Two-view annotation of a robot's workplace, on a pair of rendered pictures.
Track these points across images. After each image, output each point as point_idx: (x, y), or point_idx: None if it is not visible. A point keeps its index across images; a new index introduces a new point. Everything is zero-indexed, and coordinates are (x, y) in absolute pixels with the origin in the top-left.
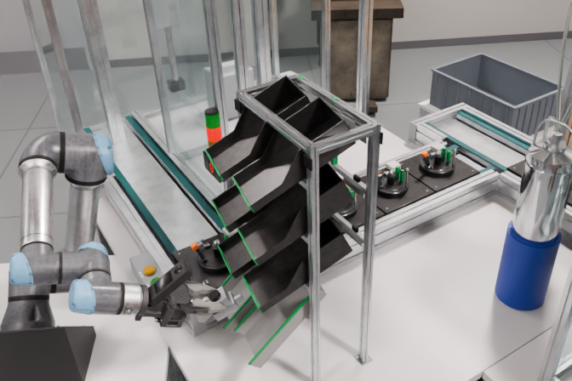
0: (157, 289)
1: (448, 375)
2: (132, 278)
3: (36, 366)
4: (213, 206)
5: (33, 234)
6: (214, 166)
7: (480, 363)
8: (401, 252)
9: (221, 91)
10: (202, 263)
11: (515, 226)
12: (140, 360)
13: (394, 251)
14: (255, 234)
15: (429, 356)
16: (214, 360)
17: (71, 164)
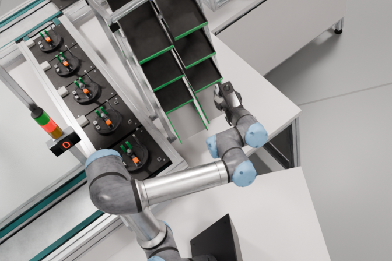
0: (236, 104)
1: (214, 44)
2: (133, 236)
3: (240, 255)
4: (69, 179)
5: (217, 166)
6: (161, 50)
7: None
8: (120, 69)
9: (27, 94)
10: (141, 164)
11: None
12: (213, 203)
13: (119, 73)
14: (189, 57)
15: None
16: (210, 155)
17: (125, 175)
